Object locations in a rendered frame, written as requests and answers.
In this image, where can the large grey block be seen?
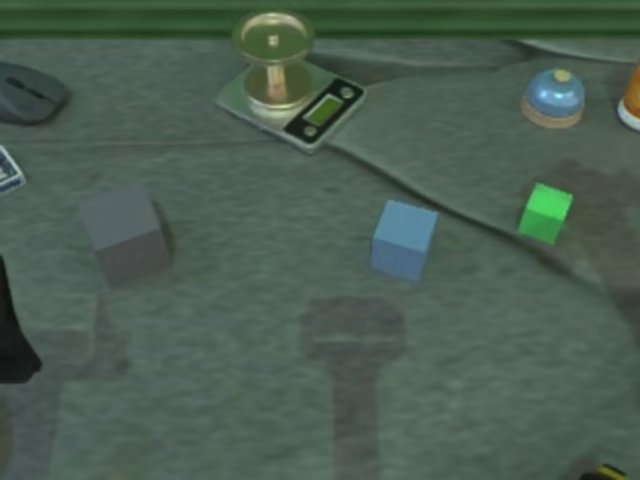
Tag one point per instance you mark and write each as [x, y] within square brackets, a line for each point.
[125, 235]

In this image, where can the light blue cube block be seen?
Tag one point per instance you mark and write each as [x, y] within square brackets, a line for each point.
[403, 239]

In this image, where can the small green block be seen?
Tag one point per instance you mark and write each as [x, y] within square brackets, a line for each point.
[545, 212]

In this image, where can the blue and white card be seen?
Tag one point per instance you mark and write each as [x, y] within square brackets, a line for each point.
[7, 172]

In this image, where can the dark grey computer mouse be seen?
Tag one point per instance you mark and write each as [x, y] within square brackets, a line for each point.
[27, 95]

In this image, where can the grey cloth table cover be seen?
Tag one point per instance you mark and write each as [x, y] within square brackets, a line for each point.
[320, 310]

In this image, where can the silver digital kitchen scale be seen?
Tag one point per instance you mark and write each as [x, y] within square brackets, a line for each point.
[295, 107]

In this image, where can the gold spool-shaped stand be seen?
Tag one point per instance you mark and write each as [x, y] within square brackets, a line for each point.
[273, 60]

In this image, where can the blue service bell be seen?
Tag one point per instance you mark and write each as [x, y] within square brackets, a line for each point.
[553, 98]

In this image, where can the yellow and black object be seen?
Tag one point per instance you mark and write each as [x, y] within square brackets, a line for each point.
[606, 473]

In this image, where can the orange and white object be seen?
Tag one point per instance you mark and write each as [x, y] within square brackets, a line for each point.
[631, 102]

